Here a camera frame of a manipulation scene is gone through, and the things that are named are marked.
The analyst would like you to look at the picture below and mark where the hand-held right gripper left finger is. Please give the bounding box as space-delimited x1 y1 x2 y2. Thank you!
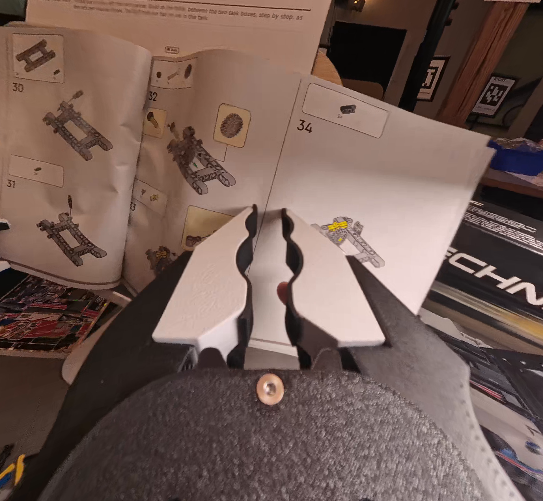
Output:
151 204 259 370

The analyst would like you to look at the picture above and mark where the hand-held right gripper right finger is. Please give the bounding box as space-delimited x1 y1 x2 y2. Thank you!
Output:
281 208 387 368

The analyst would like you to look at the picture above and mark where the lego instruction booklet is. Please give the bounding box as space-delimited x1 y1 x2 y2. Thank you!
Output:
0 22 497 357

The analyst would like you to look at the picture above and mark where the black lego set box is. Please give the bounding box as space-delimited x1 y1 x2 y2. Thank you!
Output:
418 200 543 501

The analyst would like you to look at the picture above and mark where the blue and yellow lego part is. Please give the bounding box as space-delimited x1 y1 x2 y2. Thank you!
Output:
0 444 26 499

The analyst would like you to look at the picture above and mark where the colourful printed leaflet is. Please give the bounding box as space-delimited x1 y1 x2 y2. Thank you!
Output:
0 274 119 354

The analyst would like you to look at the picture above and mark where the tan rounded wooden board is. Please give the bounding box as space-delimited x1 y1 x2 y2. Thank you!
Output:
312 49 343 86

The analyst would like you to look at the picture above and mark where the blue plastic bin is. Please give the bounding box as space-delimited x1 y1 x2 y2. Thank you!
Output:
488 136 543 179

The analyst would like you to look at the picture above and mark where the black and white marker tag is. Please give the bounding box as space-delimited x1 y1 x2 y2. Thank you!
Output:
418 56 450 102
472 74 519 119

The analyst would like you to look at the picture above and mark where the dark panel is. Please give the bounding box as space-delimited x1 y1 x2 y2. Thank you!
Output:
327 21 407 86

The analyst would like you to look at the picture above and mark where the wooden post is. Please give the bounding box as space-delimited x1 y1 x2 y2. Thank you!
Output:
437 1 531 129

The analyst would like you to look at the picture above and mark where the dark metal post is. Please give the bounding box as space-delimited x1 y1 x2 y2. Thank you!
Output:
399 0 473 112

